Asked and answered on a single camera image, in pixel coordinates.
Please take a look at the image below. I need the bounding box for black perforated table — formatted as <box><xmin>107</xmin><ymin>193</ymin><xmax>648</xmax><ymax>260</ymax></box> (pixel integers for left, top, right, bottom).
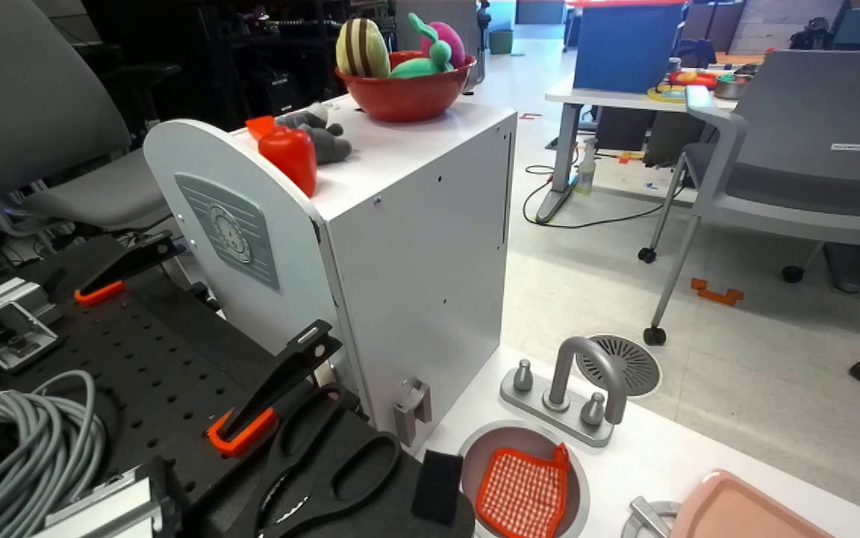
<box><xmin>0</xmin><ymin>241</ymin><xmax>343</xmax><ymax>538</ymax></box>

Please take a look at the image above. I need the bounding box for yellow striped plush ball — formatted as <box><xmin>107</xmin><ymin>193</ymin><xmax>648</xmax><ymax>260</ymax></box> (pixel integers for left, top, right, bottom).
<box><xmin>334</xmin><ymin>19</ymin><xmax>391</xmax><ymax>79</ymax></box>

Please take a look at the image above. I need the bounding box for grey toy faucet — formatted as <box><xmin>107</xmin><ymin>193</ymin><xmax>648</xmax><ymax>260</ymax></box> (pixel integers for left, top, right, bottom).
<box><xmin>500</xmin><ymin>339</ymin><xmax>628</xmax><ymax>448</ymax></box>

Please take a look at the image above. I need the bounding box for grey plush bear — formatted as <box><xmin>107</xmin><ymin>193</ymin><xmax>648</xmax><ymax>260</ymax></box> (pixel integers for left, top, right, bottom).
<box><xmin>282</xmin><ymin>111</ymin><xmax>354</xmax><ymax>164</ymax></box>

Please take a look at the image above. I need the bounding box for magenta plush toy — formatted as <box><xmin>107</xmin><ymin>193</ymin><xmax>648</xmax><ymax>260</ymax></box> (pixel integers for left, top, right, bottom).
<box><xmin>431</xmin><ymin>22</ymin><xmax>470</xmax><ymax>69</ymax></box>

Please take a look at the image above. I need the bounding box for pink toy cutting board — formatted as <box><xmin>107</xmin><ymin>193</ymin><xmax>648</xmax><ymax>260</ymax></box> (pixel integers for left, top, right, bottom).
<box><xmin>672</xmin><ymin>469</ymin><xmax>831</xmax><ymax>538</ymax></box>

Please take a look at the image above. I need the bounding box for red toy pepper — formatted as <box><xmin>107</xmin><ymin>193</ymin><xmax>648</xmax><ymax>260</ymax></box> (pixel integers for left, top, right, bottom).
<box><xmin>260</xmin><ymin>128</ymin><xmax>316</xmax><ymax>197</ymax></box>

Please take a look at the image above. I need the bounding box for red bowl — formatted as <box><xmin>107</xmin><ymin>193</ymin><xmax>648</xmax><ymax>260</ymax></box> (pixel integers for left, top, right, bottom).
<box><xmin>343</xmin><ymin>64</ymin><xmax>472</xmax><ymax>124</ymax></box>

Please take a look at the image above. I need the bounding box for orange rectangular block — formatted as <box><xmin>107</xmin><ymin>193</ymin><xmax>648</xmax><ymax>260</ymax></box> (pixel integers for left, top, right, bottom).
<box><xmin>246</xmin><ymin>115</ymin><xmax>279</xmax><ymax>140</ymax></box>

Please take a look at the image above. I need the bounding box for orange toy strainer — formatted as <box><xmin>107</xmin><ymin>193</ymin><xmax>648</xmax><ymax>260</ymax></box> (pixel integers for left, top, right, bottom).
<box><xmin>475</xmin><ymin>447</ymin><xmax>570</xmax><ymax>538</ymax></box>

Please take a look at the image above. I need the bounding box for orange black clamp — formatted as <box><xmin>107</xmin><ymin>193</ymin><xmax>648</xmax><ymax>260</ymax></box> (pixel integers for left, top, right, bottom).
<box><xmin>207</xmin><ymin>320</ymin><xmax>342</xmax><ymax>459</ymax></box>
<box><xmin>71</xmin><ymin>238</ymin><xmax>185</xmax><ymax>309</ymax></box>

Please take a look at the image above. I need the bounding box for grey office chair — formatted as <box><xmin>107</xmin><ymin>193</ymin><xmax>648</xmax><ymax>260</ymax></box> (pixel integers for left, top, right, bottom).
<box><xmin>642</xmin><ymin>48</ymin><xmax>860</xmax><ymax>347</ymax></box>

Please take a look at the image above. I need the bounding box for green plush toy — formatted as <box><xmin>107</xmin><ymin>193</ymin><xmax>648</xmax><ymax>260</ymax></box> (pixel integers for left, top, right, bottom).
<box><xmin>391</xmin><ymin>16</ymin><xmax>452</xmax><ymax>79</ymax></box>

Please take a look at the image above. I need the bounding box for grey cable coil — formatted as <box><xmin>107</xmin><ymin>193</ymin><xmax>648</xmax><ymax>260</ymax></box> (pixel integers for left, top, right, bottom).
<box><xmin>0</xmin><ymin>368</ymin><xmax>107</xmax><ymax>538</ymax></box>

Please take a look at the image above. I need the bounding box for white desk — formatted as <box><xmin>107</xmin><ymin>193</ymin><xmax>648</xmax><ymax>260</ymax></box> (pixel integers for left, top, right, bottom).
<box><xmin>534</xmin><ymin>85</ymin><xmax>734</xmax><ymax>226</ymax></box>

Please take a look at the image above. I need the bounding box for black power cable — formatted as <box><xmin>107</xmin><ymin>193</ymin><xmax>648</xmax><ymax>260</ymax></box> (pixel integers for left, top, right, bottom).
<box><xmin>521</xmin><ymin>163</ymin><xmax>693</xmax><ymax>233</ymax></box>

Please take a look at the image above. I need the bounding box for round floor drain cover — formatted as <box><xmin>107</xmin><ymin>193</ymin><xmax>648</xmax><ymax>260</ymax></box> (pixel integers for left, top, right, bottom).
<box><xmin>591</xmin><ymin>336</ymin><xmax>661</xmax><ymax>399</ymax></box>

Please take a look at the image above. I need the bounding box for white toy cabinet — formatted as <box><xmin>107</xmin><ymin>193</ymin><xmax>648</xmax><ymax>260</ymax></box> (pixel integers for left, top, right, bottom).
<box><xmin>145</xmin><ymin>100</ymin><xmax>516</xmax><ymax>448</ymax></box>

